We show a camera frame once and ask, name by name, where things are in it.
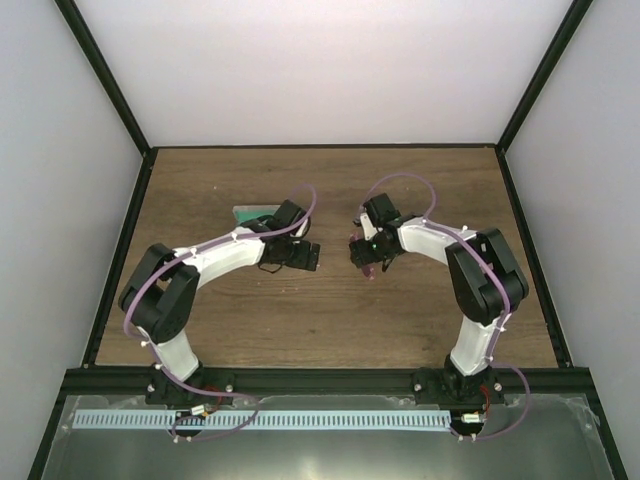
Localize pink sunglasses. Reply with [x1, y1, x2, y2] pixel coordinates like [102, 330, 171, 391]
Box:
[349, 233, 375, 281]

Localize grey green glasses case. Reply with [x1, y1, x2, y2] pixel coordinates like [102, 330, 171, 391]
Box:
[232, 204, 279, 225]

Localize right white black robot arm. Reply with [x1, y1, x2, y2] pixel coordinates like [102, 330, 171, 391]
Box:
[349, 194, 529, 403]

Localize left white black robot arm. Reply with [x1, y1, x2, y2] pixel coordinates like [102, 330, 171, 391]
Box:
[118, 200, 320, 404]

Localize metal front plate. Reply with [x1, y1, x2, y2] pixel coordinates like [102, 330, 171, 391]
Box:
[42, 395, 614, 479]

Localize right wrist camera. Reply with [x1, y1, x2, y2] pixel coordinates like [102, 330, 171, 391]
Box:
[355, 211, 378, 241]

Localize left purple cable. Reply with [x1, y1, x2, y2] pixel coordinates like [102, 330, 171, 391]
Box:
[122, 183, 319, 443]

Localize purple cable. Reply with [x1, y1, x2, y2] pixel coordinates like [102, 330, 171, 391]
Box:
[357, 172, 530, 443]
[122, 183, 319, 443]

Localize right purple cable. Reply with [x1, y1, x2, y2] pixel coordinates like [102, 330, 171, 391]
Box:
[357, 172, 530, 443]

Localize light blue slotted cable duct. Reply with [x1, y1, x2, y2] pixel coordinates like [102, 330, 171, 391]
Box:
[72, 409, 451, 432]

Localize black mounting rail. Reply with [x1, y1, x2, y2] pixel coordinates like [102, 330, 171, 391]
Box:
[60, 366, 595, 407]

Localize black enclosure frame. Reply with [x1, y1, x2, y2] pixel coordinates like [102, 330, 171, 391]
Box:
[25, 0, 629, 480]

